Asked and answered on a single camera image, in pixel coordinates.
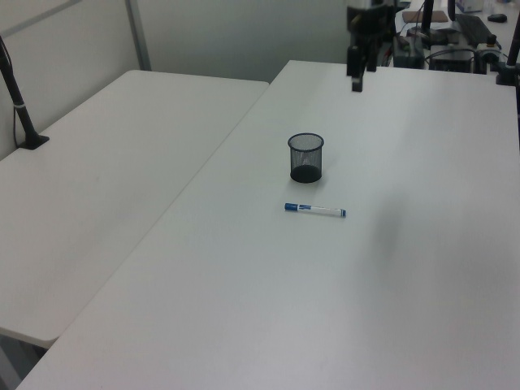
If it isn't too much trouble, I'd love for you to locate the white adjoining table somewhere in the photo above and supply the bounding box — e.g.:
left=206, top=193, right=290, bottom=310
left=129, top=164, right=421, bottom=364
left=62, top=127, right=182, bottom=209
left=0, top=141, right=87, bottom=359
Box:
left=0, top=69, right=271, bottom=343

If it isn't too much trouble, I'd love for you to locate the dark green control box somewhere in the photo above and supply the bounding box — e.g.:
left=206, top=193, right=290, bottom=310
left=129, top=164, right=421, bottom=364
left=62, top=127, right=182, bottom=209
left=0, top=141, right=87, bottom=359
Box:
left=391, top=34, right=424, bottom=68

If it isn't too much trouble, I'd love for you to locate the brown desk pad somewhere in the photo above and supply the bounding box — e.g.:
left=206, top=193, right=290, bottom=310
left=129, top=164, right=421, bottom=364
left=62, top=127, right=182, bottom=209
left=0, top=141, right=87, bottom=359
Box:
left=401, top=11, right=448, bottom=24

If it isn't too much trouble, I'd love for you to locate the black camera stand clamp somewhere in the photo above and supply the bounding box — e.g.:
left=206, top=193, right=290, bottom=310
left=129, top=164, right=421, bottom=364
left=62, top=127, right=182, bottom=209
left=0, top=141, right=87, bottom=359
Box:
left=494, top=0, right=520, bottom=87

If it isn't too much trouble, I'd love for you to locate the black mesh pen cup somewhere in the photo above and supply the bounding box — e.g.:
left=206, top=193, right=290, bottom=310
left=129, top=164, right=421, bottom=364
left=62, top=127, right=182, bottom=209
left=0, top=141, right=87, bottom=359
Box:
left=287, top=132, right=326, bottom=184

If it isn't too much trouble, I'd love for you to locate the grey emergency stop button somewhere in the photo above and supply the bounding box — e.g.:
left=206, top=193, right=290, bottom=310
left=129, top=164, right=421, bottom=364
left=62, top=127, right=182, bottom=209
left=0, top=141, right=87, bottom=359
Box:
left=474, top=34, right=501, bottom=64

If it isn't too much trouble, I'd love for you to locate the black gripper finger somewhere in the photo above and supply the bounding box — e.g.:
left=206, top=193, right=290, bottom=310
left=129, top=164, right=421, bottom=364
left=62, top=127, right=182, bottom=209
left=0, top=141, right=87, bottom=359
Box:
left=365, top=35, right=380, bottom=73
left=346, top=44, right=366, bottom=93

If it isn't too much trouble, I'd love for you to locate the grey metal partition post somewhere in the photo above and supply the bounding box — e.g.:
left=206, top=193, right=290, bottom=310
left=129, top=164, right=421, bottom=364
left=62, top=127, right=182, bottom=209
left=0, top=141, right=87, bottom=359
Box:
left=124, top=0, right=153, bottom=72

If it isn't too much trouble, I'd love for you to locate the black keyboard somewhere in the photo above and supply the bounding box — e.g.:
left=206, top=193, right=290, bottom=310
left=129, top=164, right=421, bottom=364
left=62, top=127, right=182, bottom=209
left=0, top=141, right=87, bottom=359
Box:
left=456, top=13, right=495, bottom=44

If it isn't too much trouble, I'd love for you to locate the black monitor stand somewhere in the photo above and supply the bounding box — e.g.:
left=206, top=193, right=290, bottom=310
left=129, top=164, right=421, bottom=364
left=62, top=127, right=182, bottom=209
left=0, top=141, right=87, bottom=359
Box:
left=407, top=0, right=449, bottom=42

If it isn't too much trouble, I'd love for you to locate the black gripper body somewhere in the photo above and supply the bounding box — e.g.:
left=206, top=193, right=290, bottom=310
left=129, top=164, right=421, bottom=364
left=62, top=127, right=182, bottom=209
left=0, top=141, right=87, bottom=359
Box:
left=345, top=3, right=397, bottom=48

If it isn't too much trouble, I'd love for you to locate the black camera stand pole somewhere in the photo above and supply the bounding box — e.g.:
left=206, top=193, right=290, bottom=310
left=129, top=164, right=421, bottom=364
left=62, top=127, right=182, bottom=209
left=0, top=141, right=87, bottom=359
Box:
left=0, top=35, right=50, bottom=150

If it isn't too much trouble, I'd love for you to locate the blue and white marker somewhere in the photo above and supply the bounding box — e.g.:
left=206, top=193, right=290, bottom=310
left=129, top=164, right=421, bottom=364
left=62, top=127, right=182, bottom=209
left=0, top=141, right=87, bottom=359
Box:
left=284, top=201, right=348, bottom=219

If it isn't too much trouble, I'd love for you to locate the black electronics box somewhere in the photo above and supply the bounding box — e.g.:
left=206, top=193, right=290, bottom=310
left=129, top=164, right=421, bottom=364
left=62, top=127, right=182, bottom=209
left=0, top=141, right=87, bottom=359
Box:
left=429, top=43, right=477, bottom=72

